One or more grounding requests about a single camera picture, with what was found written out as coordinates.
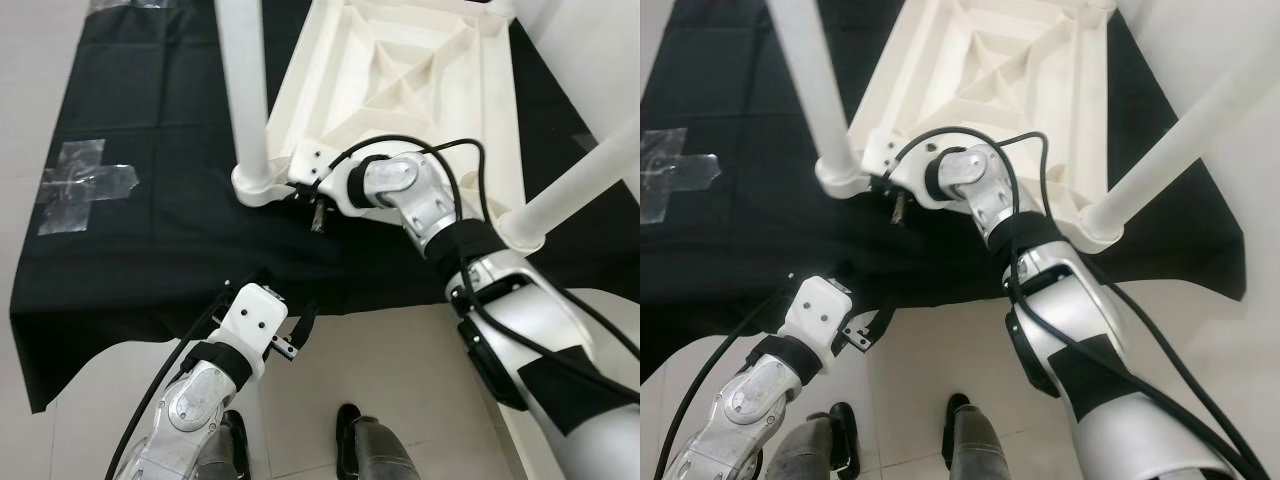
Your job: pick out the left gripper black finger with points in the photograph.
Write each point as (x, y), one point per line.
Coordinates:
(250, 277)
(886, 318)
(825, 272)
(307, 322)

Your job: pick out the white plastic table leg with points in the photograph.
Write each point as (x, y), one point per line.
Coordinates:
(505, 8)
(1098, 6)
(810, 90)
(1180, 140)
(245, 90)
(570, 190)

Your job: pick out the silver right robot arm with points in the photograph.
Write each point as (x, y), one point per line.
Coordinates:
(1100, 340)
(540, 320)

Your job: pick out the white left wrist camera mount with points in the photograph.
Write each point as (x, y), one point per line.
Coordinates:
(815, 310)
(250, 320)

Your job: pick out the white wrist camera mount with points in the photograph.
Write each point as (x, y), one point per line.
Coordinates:
(900, 165)
(815, 310)
(250, 320)
(320, 170)

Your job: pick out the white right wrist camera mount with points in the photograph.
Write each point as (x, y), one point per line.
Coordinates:
(900, 165)
(320, 170)

